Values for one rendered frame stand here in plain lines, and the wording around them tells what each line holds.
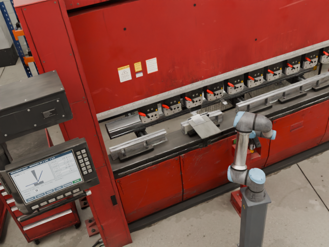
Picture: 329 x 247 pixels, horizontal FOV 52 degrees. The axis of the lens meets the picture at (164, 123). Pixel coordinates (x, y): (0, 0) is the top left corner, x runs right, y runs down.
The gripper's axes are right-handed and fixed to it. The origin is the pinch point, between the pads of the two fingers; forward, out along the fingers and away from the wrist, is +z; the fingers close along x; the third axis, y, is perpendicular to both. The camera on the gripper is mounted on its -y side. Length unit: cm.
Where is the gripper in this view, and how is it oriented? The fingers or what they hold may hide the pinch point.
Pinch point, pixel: (252, 149)
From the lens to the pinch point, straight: 304.9
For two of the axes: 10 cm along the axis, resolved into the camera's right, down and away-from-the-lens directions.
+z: 0.7, 7.4, 6.7
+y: -3.2, -6.2, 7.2
